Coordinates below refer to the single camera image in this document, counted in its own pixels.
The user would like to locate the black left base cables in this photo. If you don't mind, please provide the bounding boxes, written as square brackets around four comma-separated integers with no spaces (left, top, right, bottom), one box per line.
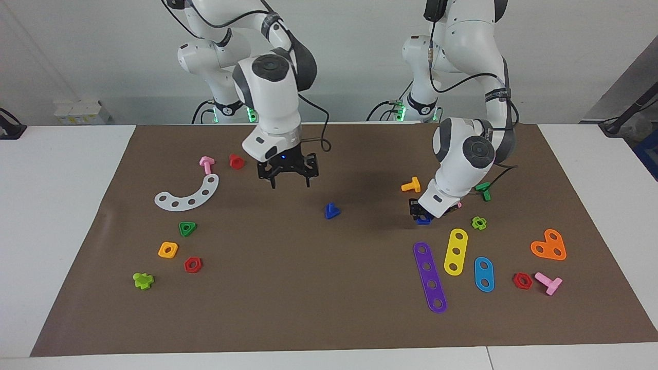
[366,99,412,122]

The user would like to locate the orange heart hole plate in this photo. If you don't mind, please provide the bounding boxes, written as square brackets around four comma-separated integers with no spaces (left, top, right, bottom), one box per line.
[530,229,567,262]

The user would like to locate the black base cables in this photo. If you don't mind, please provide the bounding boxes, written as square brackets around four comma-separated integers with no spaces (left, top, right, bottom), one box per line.
[366,99,412,122]
[191,99,269,124]

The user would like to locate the brown table mat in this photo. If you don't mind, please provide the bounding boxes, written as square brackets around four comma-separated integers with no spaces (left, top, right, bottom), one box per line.
[30,123,658,358]

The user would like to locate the blue crate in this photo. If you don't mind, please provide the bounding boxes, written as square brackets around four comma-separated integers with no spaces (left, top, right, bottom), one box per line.
[632,131,658,181]

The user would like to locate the black table clamp device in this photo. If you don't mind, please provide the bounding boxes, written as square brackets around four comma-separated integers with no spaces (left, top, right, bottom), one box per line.
[0,108,27,140]

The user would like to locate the purple four-hole plate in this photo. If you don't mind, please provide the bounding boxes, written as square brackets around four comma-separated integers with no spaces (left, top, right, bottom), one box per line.
[413,242,448,314]

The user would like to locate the white curved hole plate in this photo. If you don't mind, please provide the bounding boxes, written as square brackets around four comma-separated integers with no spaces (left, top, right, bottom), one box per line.
[154,174,220,212]

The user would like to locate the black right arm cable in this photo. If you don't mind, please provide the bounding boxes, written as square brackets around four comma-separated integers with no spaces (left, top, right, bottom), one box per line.
[162,0,332,152]

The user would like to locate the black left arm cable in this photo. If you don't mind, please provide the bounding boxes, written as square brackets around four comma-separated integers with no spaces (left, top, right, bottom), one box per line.
[427,15,520,193]

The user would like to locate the black right base cables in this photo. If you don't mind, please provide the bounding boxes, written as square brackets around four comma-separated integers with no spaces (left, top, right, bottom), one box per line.
[191,99,269,124]

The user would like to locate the yellow three-hole plate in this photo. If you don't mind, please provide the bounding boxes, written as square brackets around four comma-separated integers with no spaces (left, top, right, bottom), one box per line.
[444,228,469,276]

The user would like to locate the black stand with cable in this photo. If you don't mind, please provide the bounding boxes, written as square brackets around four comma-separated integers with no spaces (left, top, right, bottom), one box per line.
[599,95,658,137]

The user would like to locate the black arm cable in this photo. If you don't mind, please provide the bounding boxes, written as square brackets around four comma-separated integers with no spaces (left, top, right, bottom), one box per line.
[427,15,520,193]
[162,0,332,152]

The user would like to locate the blue two-hole plate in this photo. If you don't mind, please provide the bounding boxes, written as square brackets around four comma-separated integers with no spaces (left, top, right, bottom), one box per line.
[473,256,495,293]

